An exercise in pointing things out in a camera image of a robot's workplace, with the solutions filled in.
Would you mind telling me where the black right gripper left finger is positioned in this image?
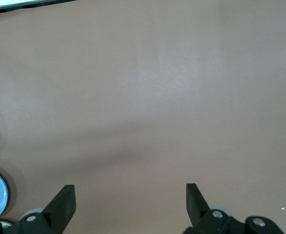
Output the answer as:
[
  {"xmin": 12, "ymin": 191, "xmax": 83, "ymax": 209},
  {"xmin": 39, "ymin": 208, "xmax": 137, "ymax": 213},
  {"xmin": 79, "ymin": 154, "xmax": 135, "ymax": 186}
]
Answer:
[{"xmin": 17, "ymin": 184, "xmax": 76, "ymax": 234}]

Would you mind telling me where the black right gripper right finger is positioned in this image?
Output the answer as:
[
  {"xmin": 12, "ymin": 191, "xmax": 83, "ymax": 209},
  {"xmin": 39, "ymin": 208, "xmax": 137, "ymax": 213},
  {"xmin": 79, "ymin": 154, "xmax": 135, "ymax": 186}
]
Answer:
[{"xmin": 184, "ymin": 182, "xmax": 246, "ymax": 234}]

